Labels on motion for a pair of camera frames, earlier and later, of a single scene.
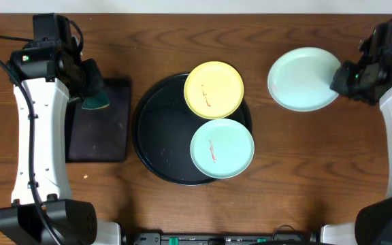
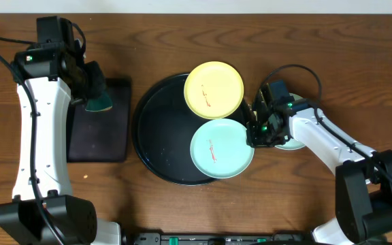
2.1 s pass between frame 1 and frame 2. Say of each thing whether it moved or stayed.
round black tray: stayed
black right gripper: moved
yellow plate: stayed
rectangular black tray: stayed
